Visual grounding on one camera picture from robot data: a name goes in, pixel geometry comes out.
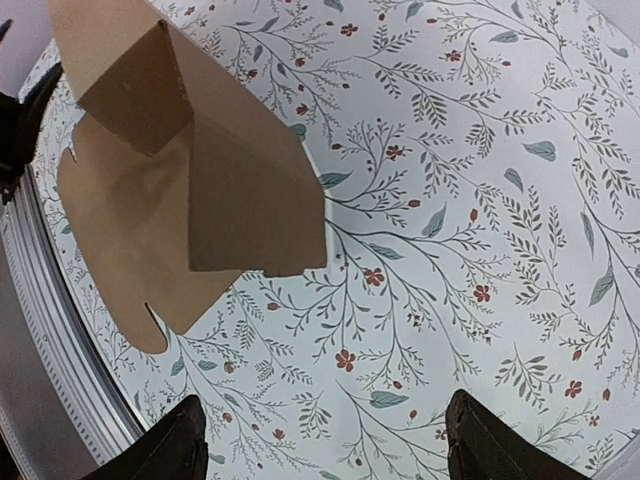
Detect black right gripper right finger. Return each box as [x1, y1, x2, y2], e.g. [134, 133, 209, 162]
[445, 389, 585, 480]

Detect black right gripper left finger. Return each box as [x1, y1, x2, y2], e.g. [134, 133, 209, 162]
[83, 395, 208, 480]

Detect brown cardboard box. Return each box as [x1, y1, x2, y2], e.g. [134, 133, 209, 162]
[48, 1, 327, 354]

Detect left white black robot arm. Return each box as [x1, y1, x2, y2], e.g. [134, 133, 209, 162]
[1, 62, 64, 205]

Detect white floral table cloth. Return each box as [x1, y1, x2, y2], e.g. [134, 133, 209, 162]
[33, 1, 639, 479]

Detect aluminium front rail frame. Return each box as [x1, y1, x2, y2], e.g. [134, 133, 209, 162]
[1, 169, 145, 466]

